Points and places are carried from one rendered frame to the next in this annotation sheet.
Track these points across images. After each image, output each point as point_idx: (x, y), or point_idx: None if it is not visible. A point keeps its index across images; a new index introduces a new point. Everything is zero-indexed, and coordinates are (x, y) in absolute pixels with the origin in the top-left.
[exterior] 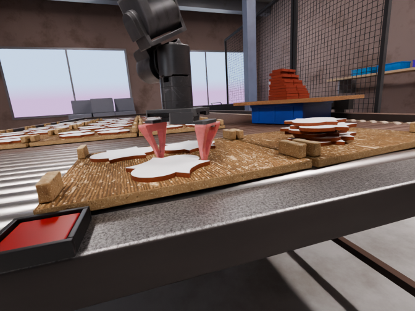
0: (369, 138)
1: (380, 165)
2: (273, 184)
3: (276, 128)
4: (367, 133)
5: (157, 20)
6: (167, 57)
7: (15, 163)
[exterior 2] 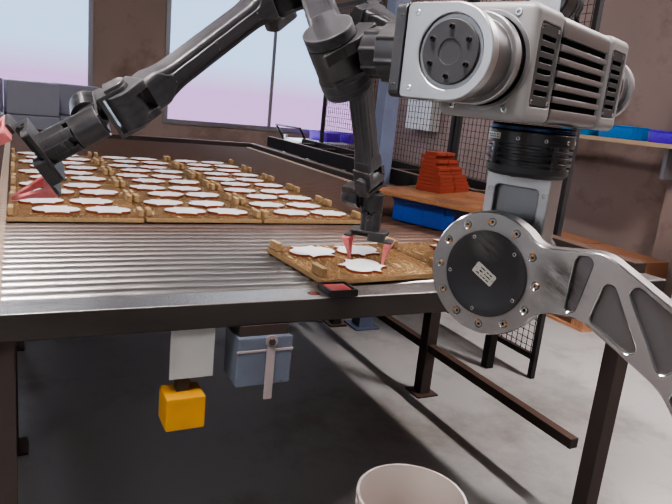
0: None
1: None
2: (424, 283)
3: (423, 234)
4: None
5: (374, 185)
6: (373, 202)
7: (200, 247)
